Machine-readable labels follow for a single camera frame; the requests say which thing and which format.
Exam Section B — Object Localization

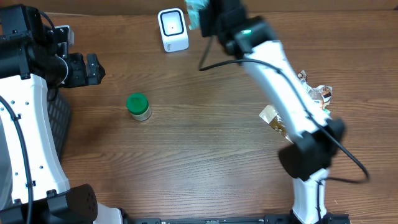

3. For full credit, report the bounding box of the grey plastic mesh basket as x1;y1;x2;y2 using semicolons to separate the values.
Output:
47;90;72;159

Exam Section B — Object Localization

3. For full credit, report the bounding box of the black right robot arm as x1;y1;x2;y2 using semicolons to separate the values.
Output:
198;1;345;223

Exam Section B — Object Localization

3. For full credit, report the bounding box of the green capped bottle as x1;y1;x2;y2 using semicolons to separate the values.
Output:
126;93;152;121

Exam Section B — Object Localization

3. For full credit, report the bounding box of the green snack packet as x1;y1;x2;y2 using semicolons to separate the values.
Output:
185;0;209;30

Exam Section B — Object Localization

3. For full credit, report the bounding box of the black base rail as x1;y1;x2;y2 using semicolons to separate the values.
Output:
130;213;352;224

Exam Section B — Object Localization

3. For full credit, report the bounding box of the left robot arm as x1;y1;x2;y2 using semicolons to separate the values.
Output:
1;4;128;223

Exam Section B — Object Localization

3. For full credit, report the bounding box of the teal tissue pack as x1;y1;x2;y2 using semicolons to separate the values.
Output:
323;108;331;115

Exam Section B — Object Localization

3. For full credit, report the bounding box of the white barcode scanner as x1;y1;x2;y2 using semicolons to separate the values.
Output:
157;8;189;53

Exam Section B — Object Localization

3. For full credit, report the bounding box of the beige plastic pouch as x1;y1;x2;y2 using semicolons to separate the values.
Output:
259;70;333;142

